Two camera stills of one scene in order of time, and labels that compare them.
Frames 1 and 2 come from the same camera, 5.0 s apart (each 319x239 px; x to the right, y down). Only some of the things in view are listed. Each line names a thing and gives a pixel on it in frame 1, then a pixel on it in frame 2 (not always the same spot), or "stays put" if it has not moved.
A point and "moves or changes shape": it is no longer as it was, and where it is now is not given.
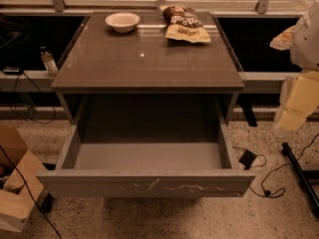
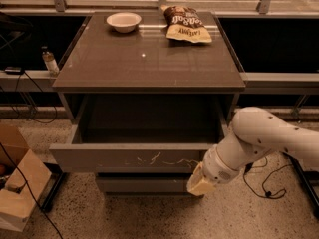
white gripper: [307, 43] to [217, 170]
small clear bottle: [49, 62] stays put
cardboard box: [21, 180] stays put
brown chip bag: [183, 23] stays put
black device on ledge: [12, 71] stays put
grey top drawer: [145, 159] moves or changes shape
